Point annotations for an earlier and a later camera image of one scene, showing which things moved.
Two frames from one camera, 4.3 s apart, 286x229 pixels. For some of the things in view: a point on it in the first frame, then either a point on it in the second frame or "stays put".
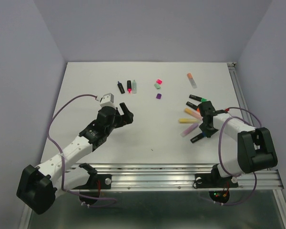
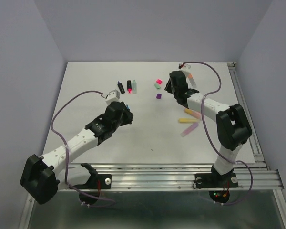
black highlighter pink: [129, 86] stays put
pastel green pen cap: [157, 86] stays put
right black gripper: [207, 132] -> [168, 86]
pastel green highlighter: [134, 87] stays put
